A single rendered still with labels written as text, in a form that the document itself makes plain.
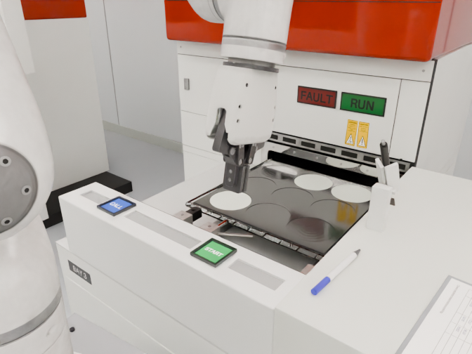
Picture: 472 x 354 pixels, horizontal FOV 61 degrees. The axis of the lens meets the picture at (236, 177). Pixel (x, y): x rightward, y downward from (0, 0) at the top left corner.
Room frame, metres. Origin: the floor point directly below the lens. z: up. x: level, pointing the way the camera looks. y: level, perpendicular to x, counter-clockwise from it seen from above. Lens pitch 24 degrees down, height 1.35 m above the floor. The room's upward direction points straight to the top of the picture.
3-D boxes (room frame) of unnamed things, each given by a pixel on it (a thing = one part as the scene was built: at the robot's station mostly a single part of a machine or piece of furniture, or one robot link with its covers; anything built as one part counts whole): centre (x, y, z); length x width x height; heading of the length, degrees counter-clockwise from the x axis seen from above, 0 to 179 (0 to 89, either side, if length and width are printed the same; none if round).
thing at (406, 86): (1.17, -0.13, 1.02); 0.81 x 0.03 x 0.40; 52
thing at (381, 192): (0.63, -0.26, 1.03); 0.06 x 0.04 x 0.13; 142
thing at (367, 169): (1.05, -0.26, 0.89); 0.44 x 0.02 x 0.10; 52
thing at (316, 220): (0.87, -0.14, 0.90); 0.34 x 0.34 x 0.01; 52
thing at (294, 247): (0.73, -0.03, 0.90); 0.38 x 0.01 x 0.01; 52
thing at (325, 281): (0.49, -0.16, 0.97); 0.14 x 0.01 x 0.01; 138
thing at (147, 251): (0.63, 0.14, 0.89); 0.55 x 0.09 x 0.14; 52
